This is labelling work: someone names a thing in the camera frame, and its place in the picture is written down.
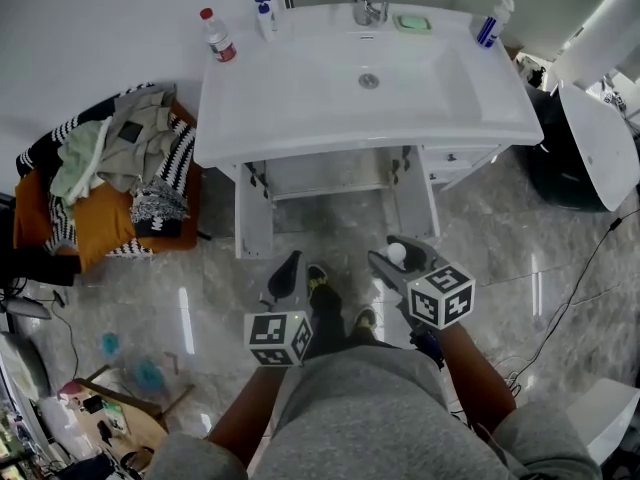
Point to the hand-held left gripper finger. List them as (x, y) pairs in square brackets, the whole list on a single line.
[(303, 280), (284, 278)]

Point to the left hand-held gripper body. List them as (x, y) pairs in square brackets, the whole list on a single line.
[(277, 340)]

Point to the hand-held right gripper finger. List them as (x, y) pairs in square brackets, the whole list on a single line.
[(422, 258), (390, 270)]

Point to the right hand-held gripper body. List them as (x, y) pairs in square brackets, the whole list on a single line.
[(440, 295)]

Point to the white ball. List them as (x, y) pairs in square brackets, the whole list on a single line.
[(397, 253)]

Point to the blue and white spray bottle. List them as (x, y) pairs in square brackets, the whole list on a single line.
[(487, 30)]

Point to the red-capped plastic bottle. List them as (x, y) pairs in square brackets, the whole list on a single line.
[(220, 43)]

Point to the white pump bottle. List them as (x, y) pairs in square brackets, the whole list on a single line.
[(265, 25)]

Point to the person's right forearm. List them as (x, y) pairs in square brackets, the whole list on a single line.
[(475, 378)]

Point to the person's left forearm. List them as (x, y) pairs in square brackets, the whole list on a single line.
[(245, 413)]

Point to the person's left shoe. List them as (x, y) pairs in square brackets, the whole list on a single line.
[(318, 278)]

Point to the person's shoe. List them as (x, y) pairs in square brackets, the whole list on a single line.
[(365, 318), (318, 278)]

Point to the person's black trousers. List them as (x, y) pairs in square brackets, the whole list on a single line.
[(330, 318)]

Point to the person's right shoe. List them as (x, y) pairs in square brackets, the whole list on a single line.
[(365, 318)]

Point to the white cabinet door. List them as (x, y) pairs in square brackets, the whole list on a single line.
[(417, 203), (255, 223)]

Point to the black door hinge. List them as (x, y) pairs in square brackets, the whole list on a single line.
[(393, 173), (406, 159), (266, 190), (252, 173)]

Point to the person's grey shirt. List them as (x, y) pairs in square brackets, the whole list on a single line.
[(370, 418)]

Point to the black white speckled knit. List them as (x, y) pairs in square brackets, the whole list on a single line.
[(160, 208)]

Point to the dark round base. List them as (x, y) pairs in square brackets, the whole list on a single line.
[(555, 168)]

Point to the wooden table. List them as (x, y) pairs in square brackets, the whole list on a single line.
[(140, 428)]

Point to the green packet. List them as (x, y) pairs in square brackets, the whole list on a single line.
[(114, 417)]

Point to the orange bench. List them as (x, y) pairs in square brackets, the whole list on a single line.
[(107, 223)]

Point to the beige garment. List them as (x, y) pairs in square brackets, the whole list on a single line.
[(150, 143)]

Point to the white curved furniture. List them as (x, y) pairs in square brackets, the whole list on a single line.
[(607, 418)]

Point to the pink object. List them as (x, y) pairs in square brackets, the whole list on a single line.
[(70, 394)]

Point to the green soap bar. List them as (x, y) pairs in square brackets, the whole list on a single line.
[(412, 23)]

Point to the light green garment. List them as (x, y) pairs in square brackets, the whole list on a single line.
[(77, 160)]

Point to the black bulky object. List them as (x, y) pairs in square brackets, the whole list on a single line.
[(45, 268)]

